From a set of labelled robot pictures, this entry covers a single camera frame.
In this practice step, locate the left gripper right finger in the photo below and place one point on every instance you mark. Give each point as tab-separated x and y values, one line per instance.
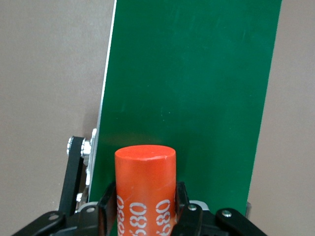
189	221

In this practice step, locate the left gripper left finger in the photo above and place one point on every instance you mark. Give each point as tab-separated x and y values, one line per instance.
86	221

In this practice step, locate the orange printed cylinder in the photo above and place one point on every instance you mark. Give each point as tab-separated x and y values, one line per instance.
145	177

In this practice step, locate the green conveyor belt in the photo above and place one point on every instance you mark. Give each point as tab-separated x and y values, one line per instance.
187	86

